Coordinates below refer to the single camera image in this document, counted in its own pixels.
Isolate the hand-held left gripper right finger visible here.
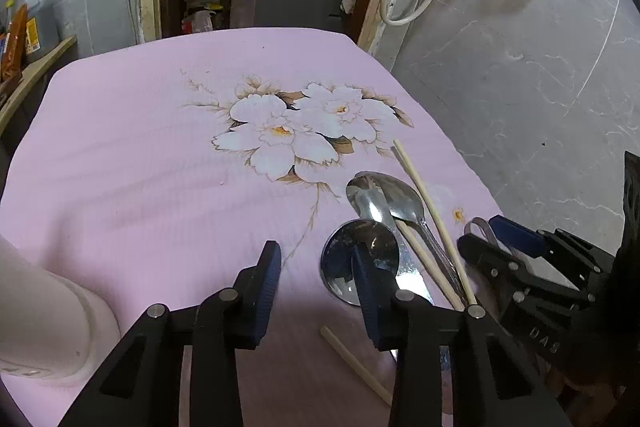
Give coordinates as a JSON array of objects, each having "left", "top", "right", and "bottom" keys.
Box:
[{"left": 351, "top": 246, "right": 572, "bottom": 427}]

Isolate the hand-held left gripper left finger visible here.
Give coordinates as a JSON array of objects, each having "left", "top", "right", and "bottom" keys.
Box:
[{"left": 57, "top": 240, "right": 282, "bottom": 427}]

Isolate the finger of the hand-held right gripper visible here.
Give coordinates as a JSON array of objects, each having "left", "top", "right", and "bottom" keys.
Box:
[
  {"left": 488, "top": 215, "right": 615, "bottom": 280},
  {"left": 457, "top": 233, "right": 593, "bottom": 310}
]

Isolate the round steel ladle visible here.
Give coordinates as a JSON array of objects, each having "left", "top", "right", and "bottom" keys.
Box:
[{"left": 320, "top": 219, "right": 402, "bottom": 308}]

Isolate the wooden chopstick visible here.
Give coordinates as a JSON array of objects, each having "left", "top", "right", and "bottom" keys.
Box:
[
  {"left": 320, "top": 326, "right": 393, "bottom": 407},
  {"left": 392, "top": 139, "right": 478, "bottom": 308},
  {"left": 395, "top": 219, "right": 466, "bottom": 312}
]

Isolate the wide steel spoon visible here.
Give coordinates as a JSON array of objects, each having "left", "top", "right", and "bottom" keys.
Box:
[{"left": 345, "top": 174, "right": 433, "bottom": 305}]

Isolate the white plastic cup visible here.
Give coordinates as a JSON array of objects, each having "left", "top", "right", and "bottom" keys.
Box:
[{"left": 0, "top": 234, "right": 122, "bottom": 389}]

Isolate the pink floral tablecloth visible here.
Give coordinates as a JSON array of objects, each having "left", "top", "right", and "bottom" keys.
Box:
[{"left": 0, "top": 27, "right": 506, "bottom": 427}]

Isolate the brown packet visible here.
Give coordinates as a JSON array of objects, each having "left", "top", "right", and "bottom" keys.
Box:
[{"left": 0, "top": 4, "right": 28, "bottom": 82}]

